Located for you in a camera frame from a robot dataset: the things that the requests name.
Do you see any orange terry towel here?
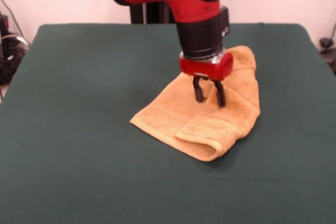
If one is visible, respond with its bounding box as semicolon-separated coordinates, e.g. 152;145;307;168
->
130;45;261;162

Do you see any black cable bundle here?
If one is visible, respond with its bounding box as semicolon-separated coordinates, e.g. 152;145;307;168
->
0;0;29;86

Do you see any black plug with cable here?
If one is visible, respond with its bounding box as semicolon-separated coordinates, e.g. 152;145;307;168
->
319;22;336;75

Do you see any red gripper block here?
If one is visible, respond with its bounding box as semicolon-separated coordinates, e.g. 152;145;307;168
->
178;51;235;107

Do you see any dark green table cloth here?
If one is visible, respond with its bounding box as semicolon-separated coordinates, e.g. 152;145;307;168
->
0;23;336;224

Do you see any black column stand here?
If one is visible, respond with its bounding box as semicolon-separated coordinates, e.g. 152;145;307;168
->
128;1;176;25

